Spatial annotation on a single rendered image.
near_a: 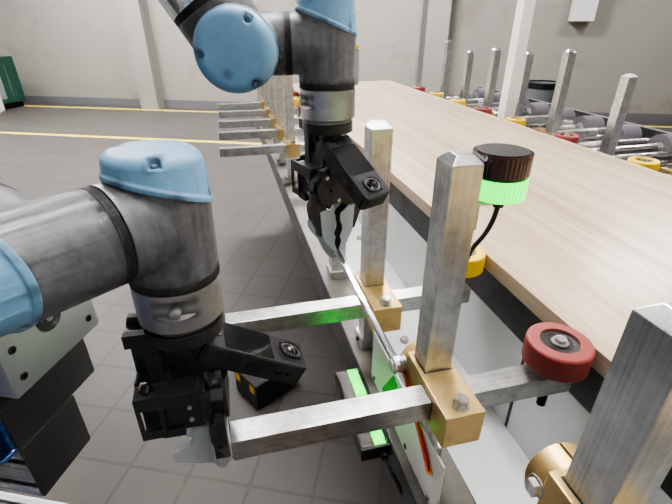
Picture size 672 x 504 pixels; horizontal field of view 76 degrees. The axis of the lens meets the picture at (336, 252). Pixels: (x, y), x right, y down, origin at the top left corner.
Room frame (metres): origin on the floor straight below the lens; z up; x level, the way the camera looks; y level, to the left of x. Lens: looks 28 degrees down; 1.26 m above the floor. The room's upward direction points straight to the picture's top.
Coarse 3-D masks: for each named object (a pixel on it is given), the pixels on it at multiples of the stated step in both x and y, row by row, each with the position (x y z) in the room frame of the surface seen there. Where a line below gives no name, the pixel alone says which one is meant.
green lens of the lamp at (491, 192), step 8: (488, 184) 0.41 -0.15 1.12; (496, 184) 0.41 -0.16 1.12; (504, 184) 0.41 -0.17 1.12; (512, 184) 0.41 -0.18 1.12; (520, 184) 0.41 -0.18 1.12; (480, 192) 0.42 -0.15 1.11; (488, 192) 0.41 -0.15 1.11; (496, 192) 0.41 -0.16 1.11; (504, 192) 0.41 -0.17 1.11; (512, 192) 0.41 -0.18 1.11; (520, 192) 0.41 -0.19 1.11; (480, 200) 0.42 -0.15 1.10; (488, 200) 0.41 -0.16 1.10; (496, 200) 0.41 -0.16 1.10; (504, 200) 0.41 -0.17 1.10; (512, 200) 0.41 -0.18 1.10; (520, 200) 0.41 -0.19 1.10
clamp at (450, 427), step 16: (416, 368) 0.41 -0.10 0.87; (416, 384) 0.41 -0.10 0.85; (432, 384) 0.38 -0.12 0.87; (448, 384) 0.38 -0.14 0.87; (464, 384) 0.38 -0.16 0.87; (432, 400) 0.36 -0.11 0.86; (448, 400) 0.36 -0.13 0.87; (432, 416) 0.36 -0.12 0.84; (448, 416) 0.34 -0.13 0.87; (464, 416) 0.34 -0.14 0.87; (480, 416) 0.34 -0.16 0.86; (448, 432) 0.33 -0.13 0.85; (464, 432) 0.34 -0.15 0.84; (480, 432) 0.34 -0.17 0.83
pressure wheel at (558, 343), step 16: (528, 336) 0.43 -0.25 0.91; (544, 336) 0.43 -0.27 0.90; (560, 336) 0.42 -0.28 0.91; (576, 336) 0.43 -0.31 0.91; (528, 352) 0.42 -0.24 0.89; (544, 352) 0.40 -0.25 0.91; (560, 352) 0.40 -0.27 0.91; (576, 352) 0.40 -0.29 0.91; (592, 352) 0.40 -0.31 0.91; (544, 368) 0.39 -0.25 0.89; (560, 368) 0.39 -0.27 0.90; (576, 368) 0.38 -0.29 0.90; (544, 400) 0.42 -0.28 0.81
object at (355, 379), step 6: (348, 372) 0.58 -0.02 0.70; (354, 372) 0.58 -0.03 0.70; (354, 378) 0.56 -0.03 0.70; (354, 384) 0.55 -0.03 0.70; (360, 384) 0.55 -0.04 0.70; (354, 390) 0.54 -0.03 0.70; (360, 390) 0.54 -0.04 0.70; (372, 432) 0.45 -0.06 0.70; (378, 432) 0.45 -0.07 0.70; (372, 438) 0.44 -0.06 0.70; (378, 438) 0.44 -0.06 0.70; (378, 444) 0.43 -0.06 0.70
